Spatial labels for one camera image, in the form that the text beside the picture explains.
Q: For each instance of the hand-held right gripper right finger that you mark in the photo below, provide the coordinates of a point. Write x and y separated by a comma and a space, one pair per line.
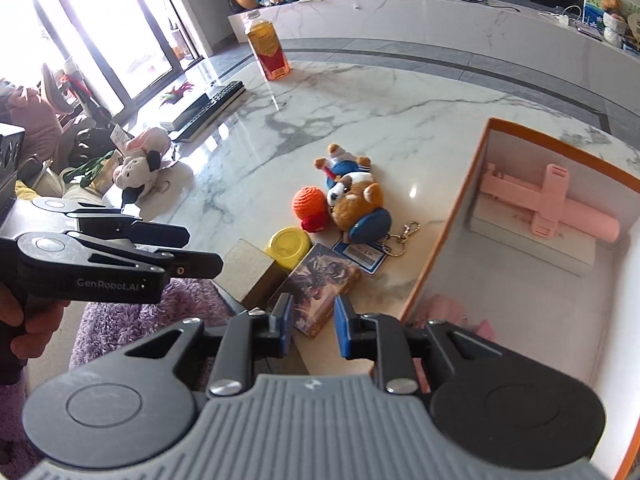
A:
344, 330

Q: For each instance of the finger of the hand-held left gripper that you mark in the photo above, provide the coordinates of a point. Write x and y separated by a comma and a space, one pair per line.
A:
195, 266
160, 236

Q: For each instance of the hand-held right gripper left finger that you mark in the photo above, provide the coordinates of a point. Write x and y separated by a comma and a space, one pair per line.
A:
285, 322

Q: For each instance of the illustrated card box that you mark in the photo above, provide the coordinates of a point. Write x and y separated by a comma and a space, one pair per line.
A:
320, 280

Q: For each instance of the blue paper tag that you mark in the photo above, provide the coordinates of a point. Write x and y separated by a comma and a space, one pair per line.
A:
360, 255

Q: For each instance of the orange crochet ball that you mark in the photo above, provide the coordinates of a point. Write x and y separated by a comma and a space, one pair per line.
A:
310, 202

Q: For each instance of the orange cardboard box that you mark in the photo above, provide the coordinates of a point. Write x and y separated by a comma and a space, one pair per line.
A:
525, 300

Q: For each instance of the white glasses case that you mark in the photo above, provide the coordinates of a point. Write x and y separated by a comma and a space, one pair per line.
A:
540, 252

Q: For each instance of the person's left hand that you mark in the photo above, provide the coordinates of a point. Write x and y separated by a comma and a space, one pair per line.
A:
42, 325

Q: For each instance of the purple fluffy mat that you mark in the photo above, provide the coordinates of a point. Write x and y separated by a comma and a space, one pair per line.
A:
125, 315

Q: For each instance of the beige cardboard box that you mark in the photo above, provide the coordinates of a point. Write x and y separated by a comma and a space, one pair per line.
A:
245, 265

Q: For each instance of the yellow round lid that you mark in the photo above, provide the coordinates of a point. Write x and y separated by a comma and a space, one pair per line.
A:
287, 247

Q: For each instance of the pink plush toy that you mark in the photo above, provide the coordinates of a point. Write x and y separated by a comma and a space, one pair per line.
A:
150, 140

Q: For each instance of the white paper tag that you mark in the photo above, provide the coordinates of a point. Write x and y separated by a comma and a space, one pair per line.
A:
120, 137

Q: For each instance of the white and blue box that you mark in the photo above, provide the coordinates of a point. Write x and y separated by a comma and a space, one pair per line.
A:
182, 116

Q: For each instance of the black remote control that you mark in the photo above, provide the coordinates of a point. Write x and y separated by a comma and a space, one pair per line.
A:
210, 107

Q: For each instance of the red artificial flower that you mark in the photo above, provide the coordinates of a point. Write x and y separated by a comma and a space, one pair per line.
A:
177, 92

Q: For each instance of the pink cloth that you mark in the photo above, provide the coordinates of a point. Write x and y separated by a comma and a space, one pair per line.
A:
30, 125

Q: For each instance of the orange drink bottle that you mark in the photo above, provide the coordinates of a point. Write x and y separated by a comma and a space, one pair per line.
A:
267, 45

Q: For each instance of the glass sliding door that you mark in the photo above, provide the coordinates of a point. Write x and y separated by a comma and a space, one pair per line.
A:
100, 10

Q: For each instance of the marble television console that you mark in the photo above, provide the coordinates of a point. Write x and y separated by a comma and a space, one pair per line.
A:
425, 20

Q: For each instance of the green and blue picture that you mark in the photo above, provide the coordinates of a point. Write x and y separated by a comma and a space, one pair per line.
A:
592, 10

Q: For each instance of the wooden round sign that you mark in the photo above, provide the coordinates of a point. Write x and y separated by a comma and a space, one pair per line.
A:
632, 32

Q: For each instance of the small teddy bear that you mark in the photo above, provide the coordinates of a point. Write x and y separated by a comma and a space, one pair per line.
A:
612, 2

